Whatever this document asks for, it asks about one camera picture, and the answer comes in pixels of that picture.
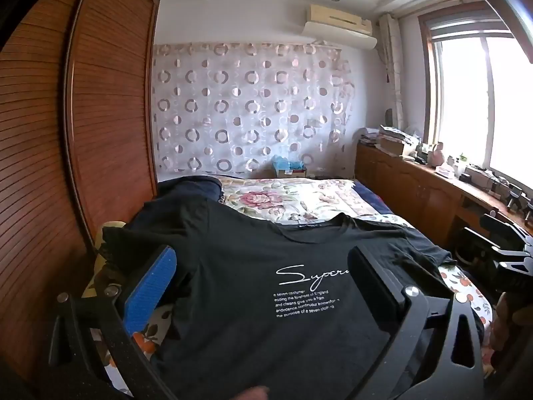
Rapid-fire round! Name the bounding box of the wall air conditioner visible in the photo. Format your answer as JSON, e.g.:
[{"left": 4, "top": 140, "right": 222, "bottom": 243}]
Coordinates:
[{"left": 302, "top": 4, "right": 379, "bottom": 50}]

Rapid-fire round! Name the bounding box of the circle-patterned sheer curtain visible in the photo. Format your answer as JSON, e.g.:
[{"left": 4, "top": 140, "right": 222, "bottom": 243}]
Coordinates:
[{"left": 152, "top": 42, "right": 354, "bottom": 176}]

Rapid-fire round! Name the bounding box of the yellow cloth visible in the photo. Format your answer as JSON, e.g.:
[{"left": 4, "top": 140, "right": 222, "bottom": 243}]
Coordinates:
[{"left": 95, "top": 220, "right": 126, "bottom": 261}]

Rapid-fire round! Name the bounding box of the floral blanket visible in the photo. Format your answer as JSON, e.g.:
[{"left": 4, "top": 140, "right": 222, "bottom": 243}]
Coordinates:
[{"left": 217, "top": 176, "right": 413, "bottom": 230}]

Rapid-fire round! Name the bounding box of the orange-print bed sheet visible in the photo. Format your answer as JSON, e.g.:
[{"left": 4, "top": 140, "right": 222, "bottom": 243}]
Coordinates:
[{"left": 81, "top": 212, "right": 496, "bottom": 388}]

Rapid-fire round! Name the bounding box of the navy clothes pile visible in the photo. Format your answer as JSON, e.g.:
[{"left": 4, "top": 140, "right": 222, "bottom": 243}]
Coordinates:
[{"left": 158, "top": 177, "right": 222, "bottom": 217}]

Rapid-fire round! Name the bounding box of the black printed t-shirt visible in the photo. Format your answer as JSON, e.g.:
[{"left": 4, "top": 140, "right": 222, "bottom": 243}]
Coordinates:
[{"left": 102, "top": 198, "right": 486, "bottom": 400}]

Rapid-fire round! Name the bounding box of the blue plastic bag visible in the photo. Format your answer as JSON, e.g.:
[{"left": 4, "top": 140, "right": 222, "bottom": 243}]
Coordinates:
[{"left": 271, "top": 155, "right": 306, "bottom": 172}]

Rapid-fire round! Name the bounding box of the tied patterned window curtain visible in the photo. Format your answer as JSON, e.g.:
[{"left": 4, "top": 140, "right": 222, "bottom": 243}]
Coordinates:
[{"left": 378, "top": 13, "right": 406, "bottom": 132}]

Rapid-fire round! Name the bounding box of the navy blanket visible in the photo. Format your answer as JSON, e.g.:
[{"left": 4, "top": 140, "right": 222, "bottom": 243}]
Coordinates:
[{"left": 350, "top": 179, "right": 400, "bottom": 219}]

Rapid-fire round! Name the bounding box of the flat cardboard box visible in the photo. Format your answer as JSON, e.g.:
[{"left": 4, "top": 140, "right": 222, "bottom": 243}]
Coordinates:
[{"left": 381, "top": 137, "right": 417, "bottom": 158}]

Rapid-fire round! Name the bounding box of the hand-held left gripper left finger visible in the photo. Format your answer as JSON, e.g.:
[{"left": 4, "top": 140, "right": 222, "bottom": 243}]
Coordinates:
[{"left": 48, "top": 245, "right": 178, "bottom": 400}]

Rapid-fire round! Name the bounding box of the stack of papers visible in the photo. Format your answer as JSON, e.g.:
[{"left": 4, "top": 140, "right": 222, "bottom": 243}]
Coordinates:
[{"left": 360, "top": 127, "right": 381, "bottom": 148}]

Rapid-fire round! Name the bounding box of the patterned grey bag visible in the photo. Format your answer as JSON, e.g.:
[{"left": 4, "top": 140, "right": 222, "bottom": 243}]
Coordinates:
[{"left": 381, "top": 125, "right": 413, "bottom": 142}]

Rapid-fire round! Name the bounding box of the wooden slatted wardrobe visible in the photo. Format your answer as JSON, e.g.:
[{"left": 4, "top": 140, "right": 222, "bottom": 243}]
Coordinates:
[{"left": 0, "top": 0, "right": 161, "bottom": 384}]

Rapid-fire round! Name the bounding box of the large window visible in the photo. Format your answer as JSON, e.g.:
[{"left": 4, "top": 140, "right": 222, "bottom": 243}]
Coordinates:
[{"left": 418, "top": 8, "right": 533, "bottom": 194}]

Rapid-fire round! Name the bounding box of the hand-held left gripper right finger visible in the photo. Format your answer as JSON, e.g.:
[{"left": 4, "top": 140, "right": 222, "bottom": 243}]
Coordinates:
[{"left": 347, "top": 244, "right": 486, "bottom": 400}]

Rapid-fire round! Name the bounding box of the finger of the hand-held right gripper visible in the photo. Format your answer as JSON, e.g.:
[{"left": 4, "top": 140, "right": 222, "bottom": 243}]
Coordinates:
[
  {"left": 491, "top": 247, "right": 533, "bottom": 278},
  {"left": 479, "top": 213, "right": 533, "bottom": 251}
]

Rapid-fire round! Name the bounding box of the low wooden cabinet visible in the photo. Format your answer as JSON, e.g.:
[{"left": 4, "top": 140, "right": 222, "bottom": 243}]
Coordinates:
[{"left": 355, "top": 141, "right": 533, "bottom": 259}]

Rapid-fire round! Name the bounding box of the small cardboard box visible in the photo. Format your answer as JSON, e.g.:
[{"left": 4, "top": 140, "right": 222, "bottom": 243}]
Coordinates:
[{"left": 275, "top": 166, "right": 308, "bottom": 179}]

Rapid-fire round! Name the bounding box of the black round container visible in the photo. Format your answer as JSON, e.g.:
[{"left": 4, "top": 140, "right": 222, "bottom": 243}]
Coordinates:
[{"left": 454, "top": 227, "right": 498, "bottom": 269}]

